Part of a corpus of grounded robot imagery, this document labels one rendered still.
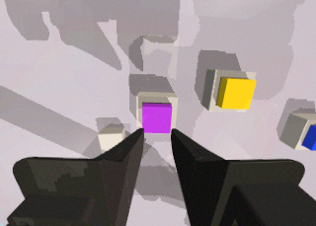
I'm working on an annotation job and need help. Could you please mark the purple button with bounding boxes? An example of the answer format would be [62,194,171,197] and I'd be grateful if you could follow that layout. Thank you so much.
[136,92,178,134]

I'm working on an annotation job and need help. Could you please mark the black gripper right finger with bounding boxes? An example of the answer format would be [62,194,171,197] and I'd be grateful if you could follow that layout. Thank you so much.
[171,128,305,226]

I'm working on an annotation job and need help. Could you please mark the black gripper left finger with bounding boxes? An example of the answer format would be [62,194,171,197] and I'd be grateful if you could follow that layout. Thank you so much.
[13,128,144,226]

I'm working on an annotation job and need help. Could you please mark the yellow button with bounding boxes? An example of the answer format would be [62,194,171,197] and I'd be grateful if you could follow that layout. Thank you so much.
[201,69,257,113]

